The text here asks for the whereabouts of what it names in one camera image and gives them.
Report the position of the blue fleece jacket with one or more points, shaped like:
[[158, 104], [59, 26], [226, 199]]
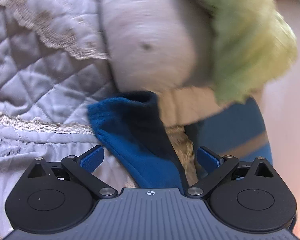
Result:
[[140, 142]]

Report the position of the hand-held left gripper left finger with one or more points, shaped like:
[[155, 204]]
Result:
[[92, 158]]

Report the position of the blue grey-striped pillow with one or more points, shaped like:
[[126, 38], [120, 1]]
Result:
[[235, 127]]

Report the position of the grey quilted bedspread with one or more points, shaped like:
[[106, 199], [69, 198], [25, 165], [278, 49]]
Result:
[[40, 80]]

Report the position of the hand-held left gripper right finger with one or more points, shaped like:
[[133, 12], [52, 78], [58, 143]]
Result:
[[207, 158]]

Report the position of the beige comforter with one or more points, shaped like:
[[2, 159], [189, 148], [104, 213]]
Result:
[[155, 42]]

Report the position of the green blanket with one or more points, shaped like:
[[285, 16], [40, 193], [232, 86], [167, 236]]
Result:
[[247, 42]]

